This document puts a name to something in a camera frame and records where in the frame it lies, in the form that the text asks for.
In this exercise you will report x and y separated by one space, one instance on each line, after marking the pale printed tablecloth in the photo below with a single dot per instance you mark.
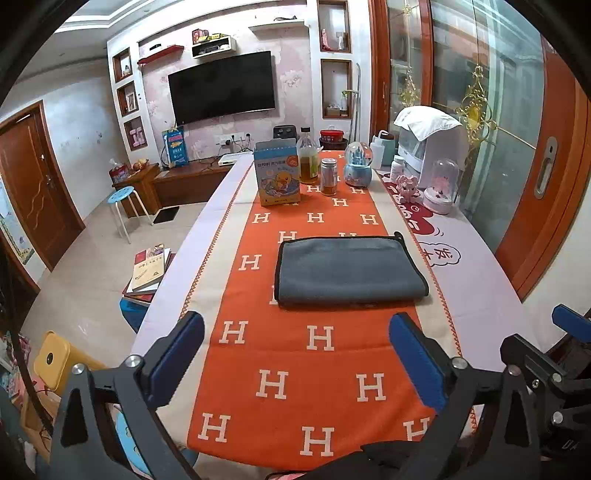
461 277

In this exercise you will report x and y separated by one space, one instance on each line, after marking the wooden tv cabinet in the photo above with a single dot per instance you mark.
184 180

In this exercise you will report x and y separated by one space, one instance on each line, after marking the small jar with metal lid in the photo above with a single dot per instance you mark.
328 177

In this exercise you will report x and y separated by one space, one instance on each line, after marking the black floor mat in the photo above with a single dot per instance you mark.
165 215

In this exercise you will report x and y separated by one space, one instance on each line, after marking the white folded cloth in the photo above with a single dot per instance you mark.
425 119

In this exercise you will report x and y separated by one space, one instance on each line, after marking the blue snow globe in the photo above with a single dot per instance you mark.
358 166

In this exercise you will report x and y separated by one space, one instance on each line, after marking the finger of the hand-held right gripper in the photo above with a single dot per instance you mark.
570 321
531 353

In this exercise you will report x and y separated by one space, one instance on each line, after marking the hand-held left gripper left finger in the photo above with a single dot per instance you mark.
178 355

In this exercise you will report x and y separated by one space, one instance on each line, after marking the glass sliding door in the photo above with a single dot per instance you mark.
498 115

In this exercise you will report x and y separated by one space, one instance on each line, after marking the white set-top box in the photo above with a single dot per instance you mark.
233 159

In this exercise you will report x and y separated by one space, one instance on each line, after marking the red wall shelf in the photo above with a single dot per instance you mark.
159 53

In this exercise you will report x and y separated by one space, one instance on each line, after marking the red pot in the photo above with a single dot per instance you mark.
332 139

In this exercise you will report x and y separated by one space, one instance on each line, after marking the light blue patterned stool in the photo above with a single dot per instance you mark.
131 450

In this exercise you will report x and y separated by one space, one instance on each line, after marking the pink toy figure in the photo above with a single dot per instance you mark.
407 187

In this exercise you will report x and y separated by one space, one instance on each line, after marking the yellow plastic bin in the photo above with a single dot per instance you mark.
53 360

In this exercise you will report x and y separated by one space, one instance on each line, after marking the black television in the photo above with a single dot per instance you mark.
221 87

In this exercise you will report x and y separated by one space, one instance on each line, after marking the blue duck-print box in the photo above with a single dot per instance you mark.
276 177

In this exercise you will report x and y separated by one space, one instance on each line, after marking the white pill bottle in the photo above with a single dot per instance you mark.
397 168

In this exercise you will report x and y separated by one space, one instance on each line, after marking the stack of books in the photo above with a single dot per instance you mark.
147 272

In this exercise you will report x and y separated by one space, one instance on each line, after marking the glass bottle with yellow liquid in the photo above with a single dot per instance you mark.
309 161

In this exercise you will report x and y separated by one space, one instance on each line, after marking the white plastic jug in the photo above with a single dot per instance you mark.
383 150

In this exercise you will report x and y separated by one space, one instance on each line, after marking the white water dispenser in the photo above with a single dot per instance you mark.
427 147

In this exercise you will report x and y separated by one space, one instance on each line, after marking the blue round stool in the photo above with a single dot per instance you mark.
121 196

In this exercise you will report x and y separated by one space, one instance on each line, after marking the orange patterned table runner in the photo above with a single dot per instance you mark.
295 360

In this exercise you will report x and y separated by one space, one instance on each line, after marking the wooden door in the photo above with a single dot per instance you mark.
37 184

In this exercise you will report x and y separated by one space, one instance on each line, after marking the glass dome lamp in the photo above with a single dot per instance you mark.
441 187

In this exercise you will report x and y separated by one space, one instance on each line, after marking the grey towel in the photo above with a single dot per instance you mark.
346 272

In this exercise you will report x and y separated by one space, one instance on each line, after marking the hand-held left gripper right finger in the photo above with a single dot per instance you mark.
415 357

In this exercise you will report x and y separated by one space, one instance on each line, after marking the blue cardboard box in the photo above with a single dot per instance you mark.
175 147

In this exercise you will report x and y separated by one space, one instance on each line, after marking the white wall shelf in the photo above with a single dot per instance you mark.
213 46

